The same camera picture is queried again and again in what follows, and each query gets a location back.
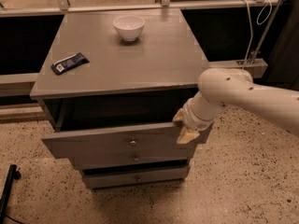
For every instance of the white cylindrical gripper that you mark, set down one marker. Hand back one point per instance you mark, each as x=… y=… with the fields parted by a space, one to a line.
x=191 y=119

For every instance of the grey top drawer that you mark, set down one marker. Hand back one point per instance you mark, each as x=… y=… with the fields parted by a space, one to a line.
x=151 y=140

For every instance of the grey drawer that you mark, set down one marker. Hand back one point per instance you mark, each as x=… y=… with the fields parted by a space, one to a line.
x=151 y=140
x=132 y=178
x=95 y=162

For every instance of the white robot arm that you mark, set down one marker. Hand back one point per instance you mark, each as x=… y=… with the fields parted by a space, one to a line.
x=220 y=87

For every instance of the grey middle drawer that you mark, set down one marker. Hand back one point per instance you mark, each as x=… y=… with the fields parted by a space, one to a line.
x=95 y=162

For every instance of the grey wooden drawer cabinet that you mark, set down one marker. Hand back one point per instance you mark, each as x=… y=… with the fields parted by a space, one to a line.
x=123 y=84

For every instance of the grey bottom drawer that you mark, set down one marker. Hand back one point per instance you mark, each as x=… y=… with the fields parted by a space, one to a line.
x=132 y=178

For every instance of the diagonal metal strut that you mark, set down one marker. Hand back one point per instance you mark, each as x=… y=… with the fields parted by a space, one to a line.
x=273 y=10

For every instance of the white ceramic bowl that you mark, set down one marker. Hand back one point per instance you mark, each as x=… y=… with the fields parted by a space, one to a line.
x=129 y=28

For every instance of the dark blue snack wrapper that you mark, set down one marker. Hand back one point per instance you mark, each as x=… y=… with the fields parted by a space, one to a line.
x=68 y=63

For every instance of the black stand leg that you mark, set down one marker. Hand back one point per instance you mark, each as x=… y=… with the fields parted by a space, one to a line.
x=12 y=174

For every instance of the metal railing frame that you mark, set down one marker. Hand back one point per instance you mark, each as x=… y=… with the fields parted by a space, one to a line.
x=124 y=6

